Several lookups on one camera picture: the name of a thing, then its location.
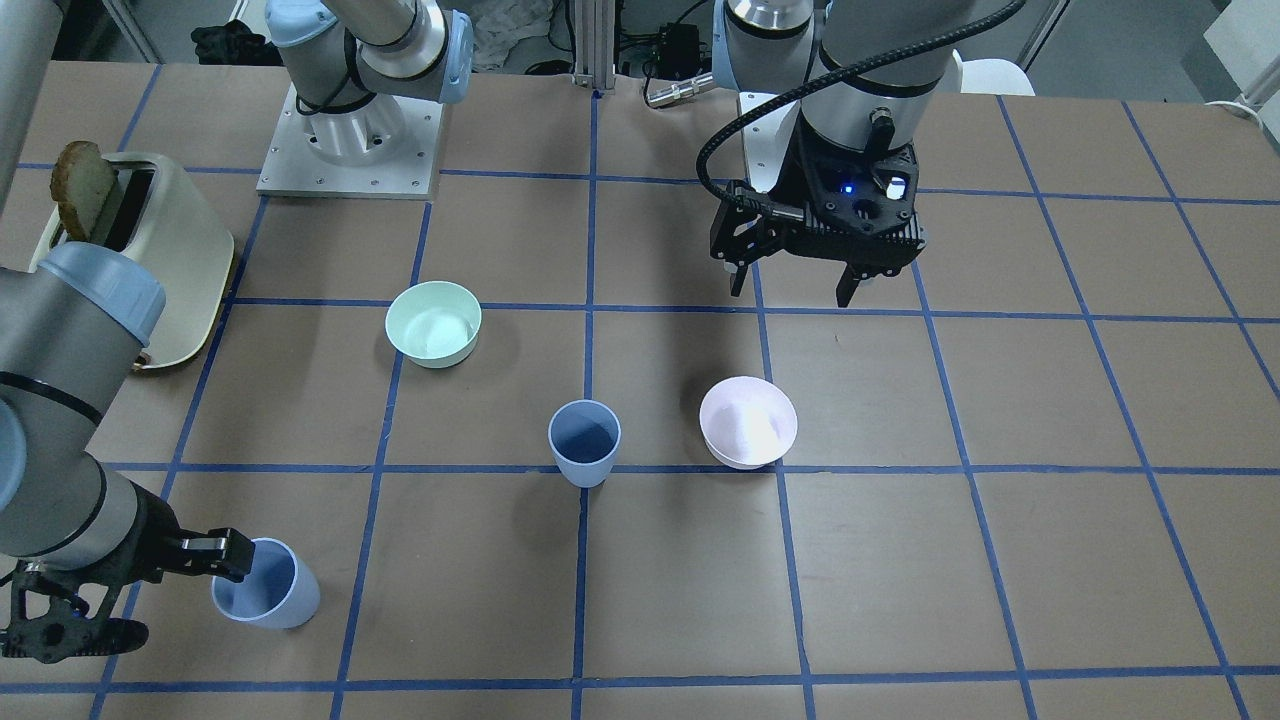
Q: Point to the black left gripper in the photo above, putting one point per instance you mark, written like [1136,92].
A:
[803,181]

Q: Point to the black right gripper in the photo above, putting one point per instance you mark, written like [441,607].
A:
[143,547]

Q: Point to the light blue plastic cup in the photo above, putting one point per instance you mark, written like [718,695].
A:
[584,437]

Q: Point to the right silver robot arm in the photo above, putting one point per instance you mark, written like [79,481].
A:
[130,275]

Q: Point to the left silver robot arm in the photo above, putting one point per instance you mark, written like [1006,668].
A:
[851,82]

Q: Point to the pink plastic bowl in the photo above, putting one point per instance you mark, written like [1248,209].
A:
[746,422]

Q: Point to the white chair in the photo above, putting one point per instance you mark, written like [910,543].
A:
[987,76]

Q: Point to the green plastic bowl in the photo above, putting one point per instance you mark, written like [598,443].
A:
[434,324]

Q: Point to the cream toaster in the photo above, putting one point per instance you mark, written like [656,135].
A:
[157,218]

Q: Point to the toast slice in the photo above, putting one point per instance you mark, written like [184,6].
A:
[80,185]

